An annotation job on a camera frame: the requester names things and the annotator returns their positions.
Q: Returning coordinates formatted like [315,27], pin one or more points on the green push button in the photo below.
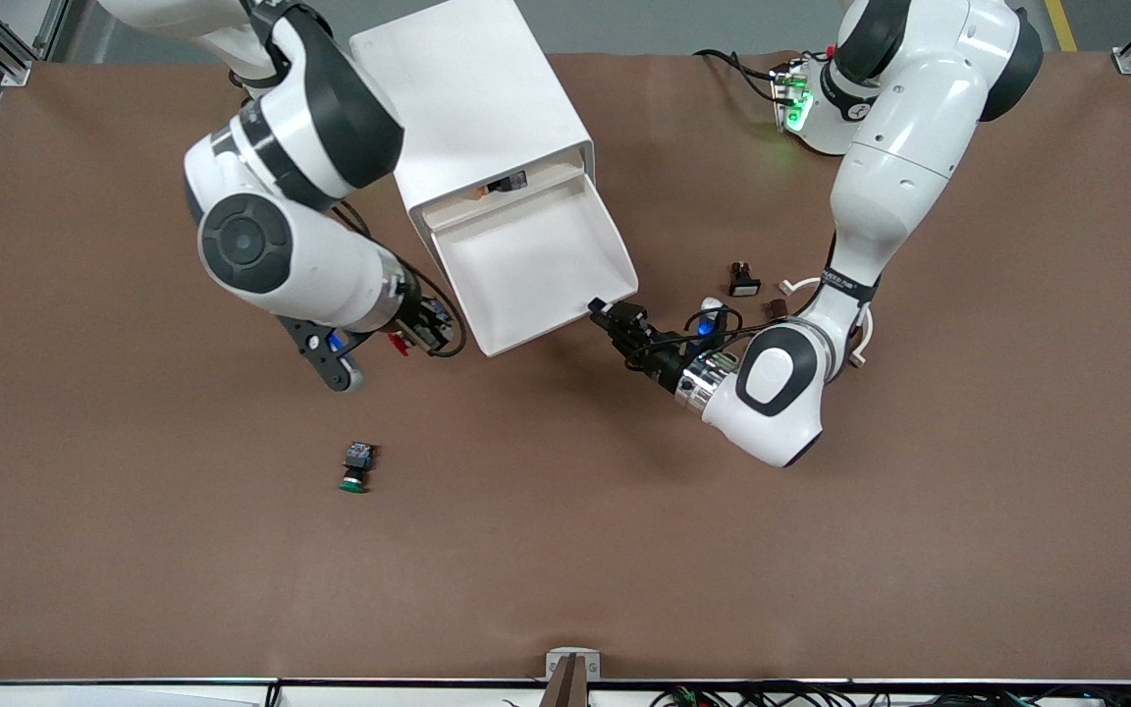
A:
[357,466]

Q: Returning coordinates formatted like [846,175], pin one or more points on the white table edge rail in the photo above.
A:
[134,693]

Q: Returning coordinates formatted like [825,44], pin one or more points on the red push button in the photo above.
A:
[396,344]

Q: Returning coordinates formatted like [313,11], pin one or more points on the orange push button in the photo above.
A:
[505,184]

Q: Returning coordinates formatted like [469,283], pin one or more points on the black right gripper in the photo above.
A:
[420,318]

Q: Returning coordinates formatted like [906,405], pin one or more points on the brown terminal block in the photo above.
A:
[779,309]

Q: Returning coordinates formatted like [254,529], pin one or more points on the black white-faced switch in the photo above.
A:
[744,283]

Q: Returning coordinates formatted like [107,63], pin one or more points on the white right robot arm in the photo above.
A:
[281,255]

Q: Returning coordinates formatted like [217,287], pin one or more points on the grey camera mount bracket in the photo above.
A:
[572,668]

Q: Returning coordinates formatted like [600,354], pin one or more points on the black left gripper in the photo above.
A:
[662,362]

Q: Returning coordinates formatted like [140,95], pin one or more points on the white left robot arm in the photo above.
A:
[899,147]

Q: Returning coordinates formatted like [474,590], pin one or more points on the white curved bracket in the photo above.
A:
[796,285]

